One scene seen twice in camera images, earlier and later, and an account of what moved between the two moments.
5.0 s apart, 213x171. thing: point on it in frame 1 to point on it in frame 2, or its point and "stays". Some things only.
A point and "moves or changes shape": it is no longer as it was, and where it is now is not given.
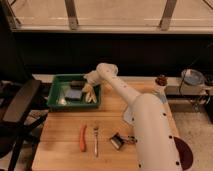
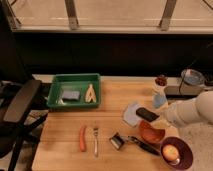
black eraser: x=77 y=84 moves or changes shape
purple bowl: x=185 y=153 stays
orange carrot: x=82 y=139 stays
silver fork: x=96 y=142 stays
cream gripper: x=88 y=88 to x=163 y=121
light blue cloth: x=129 y=115 stays
